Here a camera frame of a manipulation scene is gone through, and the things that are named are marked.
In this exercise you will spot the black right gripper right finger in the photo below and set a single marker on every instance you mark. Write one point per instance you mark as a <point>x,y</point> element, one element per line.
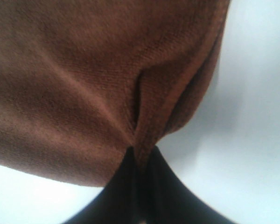
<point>170,201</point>

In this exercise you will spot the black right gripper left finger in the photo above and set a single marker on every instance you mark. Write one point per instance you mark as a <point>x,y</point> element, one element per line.
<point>118,202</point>

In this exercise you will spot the brown towel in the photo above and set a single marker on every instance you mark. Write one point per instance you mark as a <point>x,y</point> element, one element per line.
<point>82,80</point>

